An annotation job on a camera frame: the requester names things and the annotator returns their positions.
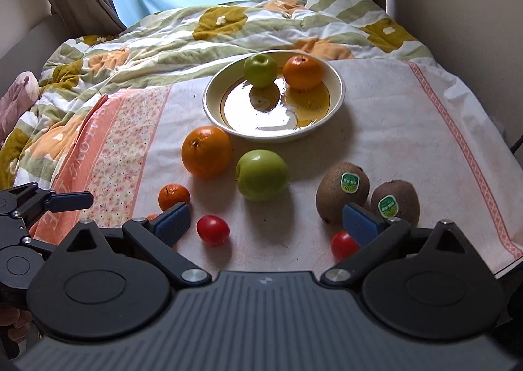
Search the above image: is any black cable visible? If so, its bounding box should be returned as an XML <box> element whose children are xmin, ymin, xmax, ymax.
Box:
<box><xmin>494</xmin><ymin>113</ymin><xmax>523</xmax><ymax>167</ymax></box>

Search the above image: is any brown kiwi with sticker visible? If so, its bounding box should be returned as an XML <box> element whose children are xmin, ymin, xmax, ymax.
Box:
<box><xmin>370</xmin><ymin>180</ymin><xmax>421</xmax><ymax>227</ymax></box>
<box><xmin>316</xmin><ymin>162</ymin><xmax>370</xmax><ymax>226</ymax></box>

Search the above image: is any medium orange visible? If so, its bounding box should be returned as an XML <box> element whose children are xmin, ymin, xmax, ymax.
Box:
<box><xmin>283</xmin><ymin>55</ymin><xmax>323</xmax><ymax>91</ymax></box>

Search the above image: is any small mandarin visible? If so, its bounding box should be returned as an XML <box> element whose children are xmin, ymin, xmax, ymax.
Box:
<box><xmin>158</xmin><ymin>184</ymin><xmax>191</xmax><ymax>212</ymax></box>

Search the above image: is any pink pillow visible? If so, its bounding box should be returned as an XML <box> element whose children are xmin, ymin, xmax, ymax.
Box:
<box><xmin>0</xmin><ymin>71</ymin><xmax>40</xmax><ymax>141</ymax></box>

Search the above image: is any green striped floral quilt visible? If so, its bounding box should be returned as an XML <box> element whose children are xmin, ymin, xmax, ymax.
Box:
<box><xmin>0</xmin><ymin>0</ymin><xmax>438</xmax><ymax>192</ymax></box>

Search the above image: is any small green apple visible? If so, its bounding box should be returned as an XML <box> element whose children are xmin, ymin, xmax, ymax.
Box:
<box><xmin>244</xmin><ymin>53</ymin><xmax>278</xmax><ymax>88</ymax></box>

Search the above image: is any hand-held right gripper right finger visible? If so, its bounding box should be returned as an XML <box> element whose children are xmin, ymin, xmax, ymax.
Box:
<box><xmin>321</xmin><ymin>203</ymin><xmax>481</xmax><ymax>288</ymax></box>

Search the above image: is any red cherry tomato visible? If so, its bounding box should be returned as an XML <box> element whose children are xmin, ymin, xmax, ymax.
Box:
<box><xmin>196</xmin><ymin>215</ymin><xmax>230</xmax><ymax>248</ymax></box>
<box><xmin>331</xmin><ymin>231</ymin><xmax>361</xmax><ymax>261</ymax></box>

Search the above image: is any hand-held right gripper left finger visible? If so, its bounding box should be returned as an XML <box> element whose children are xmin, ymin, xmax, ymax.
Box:
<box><xmin>61</xmin><ymin>203</ymin><xmax>211</xmax><ymax>290</ymax></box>

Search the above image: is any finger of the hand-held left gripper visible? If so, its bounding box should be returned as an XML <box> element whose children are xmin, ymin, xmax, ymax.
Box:
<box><xmin>0</xmin><ymin>218</ymin><xmax>58</xmax><ymax>258</ymax></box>
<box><xmin>0</xmin><ymin>182</ymin><xmax>94</xmax><ymax>228</ymax></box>

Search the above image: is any cream ceramic bowl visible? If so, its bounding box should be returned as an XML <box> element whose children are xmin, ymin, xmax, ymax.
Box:
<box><xmin>203</xmin><ymin>50</ymin><xmax>345</xmax><ymax>143</ymax></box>

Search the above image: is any large orange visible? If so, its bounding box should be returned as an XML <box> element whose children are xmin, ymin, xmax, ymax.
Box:
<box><xmin>181</xmin><ymin>126</ymin><xmax>233</xmax><ymax>179</ymax></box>

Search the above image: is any large green apple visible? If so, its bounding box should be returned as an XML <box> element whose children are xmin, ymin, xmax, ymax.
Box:
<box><xmin>235</xmin><ymin>149</ymin><xmax>291</xmax><ymax>202</ymax></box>

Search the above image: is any person's left hand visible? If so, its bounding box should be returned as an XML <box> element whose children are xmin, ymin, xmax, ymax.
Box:
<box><xmin>0</xmin><ymin>306</ymin><xmax>37</xmax><ymax>355</ymax></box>

